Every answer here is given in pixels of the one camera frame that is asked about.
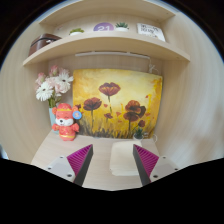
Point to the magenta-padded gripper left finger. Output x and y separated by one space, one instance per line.
77 161

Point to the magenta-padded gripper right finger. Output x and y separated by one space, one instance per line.
148 161

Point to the cream white towel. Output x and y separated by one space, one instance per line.
123 160

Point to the small potted plant white pot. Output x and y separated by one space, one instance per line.
138 134

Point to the red plush mouse toy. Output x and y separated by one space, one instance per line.
66 131

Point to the pink and white flower bouquet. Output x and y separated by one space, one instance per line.
45 91

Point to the yellow poppy painting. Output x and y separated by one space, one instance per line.
116 80

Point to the wooden shelf unit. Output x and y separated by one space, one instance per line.
106 41

